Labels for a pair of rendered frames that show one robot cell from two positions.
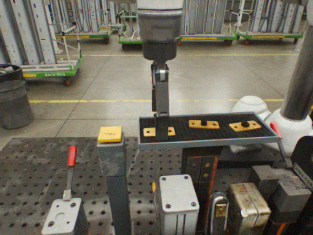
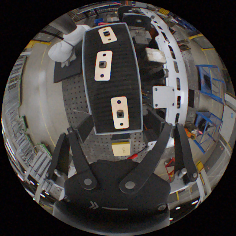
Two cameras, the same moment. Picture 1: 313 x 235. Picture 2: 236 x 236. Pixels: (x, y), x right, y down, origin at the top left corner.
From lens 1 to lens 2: 49 cm
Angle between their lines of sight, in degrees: 59
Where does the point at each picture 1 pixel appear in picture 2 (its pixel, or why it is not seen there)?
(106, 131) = (120, 152)
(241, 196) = (158, 58)
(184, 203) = (172, 95)
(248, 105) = (54, 49)
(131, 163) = (84, 113)
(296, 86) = (63, 23)
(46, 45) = (42, 157)
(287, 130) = (79, 31)
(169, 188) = (163, 102)
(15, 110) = not seen: hidden behind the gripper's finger
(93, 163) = not seen: hidden behind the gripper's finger
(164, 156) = (76, 95)
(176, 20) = not seen: outside the picture
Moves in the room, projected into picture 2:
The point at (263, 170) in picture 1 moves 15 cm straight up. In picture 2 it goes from (140, 39) to (150, 17)
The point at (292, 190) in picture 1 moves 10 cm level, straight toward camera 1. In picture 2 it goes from (148, 35) to (166, 50)
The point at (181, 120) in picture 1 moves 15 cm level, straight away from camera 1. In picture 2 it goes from (95, 89) to (56, 90)
